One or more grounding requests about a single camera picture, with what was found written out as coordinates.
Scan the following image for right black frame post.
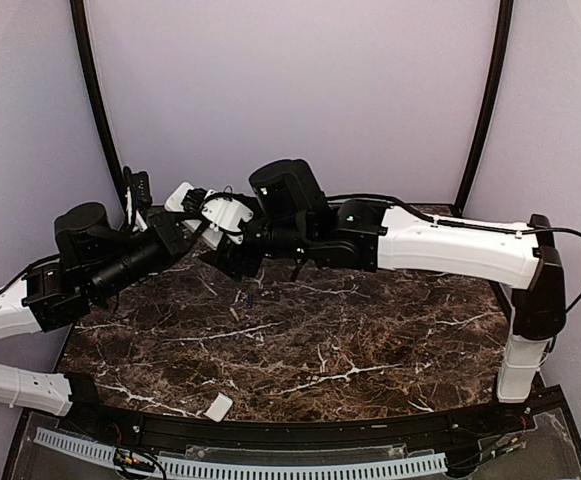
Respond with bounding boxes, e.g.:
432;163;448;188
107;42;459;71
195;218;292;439
453;0;514;217

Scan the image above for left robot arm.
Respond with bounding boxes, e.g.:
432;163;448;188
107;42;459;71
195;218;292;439
0;202;208;436

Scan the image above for black frame post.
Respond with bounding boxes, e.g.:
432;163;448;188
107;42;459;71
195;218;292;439
453;0;514;217
69;0;126;208

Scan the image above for left black frame post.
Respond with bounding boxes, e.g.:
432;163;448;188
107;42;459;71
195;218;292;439
69;0;126;208

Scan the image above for brown AAA battery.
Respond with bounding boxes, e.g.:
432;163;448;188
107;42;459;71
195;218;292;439
229;307;240;322

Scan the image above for white battery cover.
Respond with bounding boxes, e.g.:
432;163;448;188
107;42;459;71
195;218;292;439
204;393;234;422

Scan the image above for white remote control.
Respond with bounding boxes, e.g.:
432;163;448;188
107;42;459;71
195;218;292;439
164;182;215;212

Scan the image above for black front rail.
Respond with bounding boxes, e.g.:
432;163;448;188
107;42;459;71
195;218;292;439
70;405;498;451

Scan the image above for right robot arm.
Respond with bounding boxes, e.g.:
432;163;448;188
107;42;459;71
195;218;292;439
184;159;573;434

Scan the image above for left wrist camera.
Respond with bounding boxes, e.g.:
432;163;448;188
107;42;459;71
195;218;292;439
122;166;152;232

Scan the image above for white slotted cable duct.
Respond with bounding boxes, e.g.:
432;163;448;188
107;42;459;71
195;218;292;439
34;427;448;479

